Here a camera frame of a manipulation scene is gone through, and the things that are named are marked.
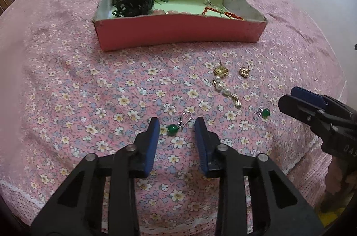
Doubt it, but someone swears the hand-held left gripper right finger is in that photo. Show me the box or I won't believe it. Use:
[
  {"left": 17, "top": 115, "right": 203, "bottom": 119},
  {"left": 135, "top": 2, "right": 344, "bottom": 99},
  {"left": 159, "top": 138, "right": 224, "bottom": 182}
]
[{"left": 194, "top": 117, "right": 326, "bottom": 236}]

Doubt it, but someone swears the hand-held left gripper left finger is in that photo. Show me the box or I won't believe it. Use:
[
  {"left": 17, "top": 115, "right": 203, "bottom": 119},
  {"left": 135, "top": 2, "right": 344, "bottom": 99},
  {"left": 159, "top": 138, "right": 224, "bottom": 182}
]
[{"left": 31, "top": 117, "right": 160, "bottom": 236}]

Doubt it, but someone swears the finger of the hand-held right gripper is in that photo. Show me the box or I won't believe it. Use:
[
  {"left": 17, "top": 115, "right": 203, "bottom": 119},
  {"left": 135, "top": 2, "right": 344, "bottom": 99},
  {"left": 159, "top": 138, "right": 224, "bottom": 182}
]
[
  {"left": 290, "top": 87, "right": 357, "bottom": 125},
  {"left": 278, "top": 94, "right": 333, "bottom": 131}
]

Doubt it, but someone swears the green bead hook earring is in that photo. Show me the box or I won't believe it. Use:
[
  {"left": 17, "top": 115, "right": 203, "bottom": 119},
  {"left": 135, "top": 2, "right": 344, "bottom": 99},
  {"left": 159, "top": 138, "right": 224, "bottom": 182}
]
[
  {"left": 167, "top": 111, "right": 193, "bottom": 137},
  {"left": 253, "top": 108, "right": 272, "bottom": 121}
]

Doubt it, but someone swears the gold pearl drop brooch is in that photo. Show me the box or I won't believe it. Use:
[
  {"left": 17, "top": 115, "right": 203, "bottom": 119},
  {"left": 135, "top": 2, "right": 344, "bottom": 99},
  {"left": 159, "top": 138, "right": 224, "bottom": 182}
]
[{"left": 212, "top": 77, "right": 243, "bottom": 109}]

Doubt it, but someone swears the red beaded string bracelet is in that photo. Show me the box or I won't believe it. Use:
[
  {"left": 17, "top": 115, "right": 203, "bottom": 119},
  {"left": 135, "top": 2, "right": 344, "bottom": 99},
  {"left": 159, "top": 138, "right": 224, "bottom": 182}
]
[{"left": 220, "top": 11, "right": 244, "bottom": 21}]

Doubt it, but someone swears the pink cardboard box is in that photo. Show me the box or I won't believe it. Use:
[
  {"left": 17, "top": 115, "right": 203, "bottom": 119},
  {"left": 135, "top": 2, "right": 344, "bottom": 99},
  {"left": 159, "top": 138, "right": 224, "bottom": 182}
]
[{"left": 92, "top": 0, "right": 269, "bottom": 52}]

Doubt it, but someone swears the black feather hair flower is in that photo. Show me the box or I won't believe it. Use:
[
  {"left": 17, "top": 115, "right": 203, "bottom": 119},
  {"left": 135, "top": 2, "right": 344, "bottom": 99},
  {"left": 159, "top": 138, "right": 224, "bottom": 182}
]
[{"left": 111, "top": 0, "right": 169, "bottom": 18}]

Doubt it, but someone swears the person's right hand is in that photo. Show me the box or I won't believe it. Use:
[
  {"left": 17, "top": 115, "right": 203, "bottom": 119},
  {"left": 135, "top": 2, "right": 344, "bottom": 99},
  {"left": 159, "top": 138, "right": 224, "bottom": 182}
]
[{"left": 324, "top": 157, "right": 347, "bottom": 194}]

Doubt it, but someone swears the gold stud earring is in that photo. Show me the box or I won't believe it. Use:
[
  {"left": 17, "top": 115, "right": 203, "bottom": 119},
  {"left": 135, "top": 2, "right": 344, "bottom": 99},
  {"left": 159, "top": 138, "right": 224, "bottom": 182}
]
[
  {"left": 238, "top": 66, "right": 251, "bottom": 79},
  {"left": 213, "top": 58, "right": 230, "bottom": 78}
]

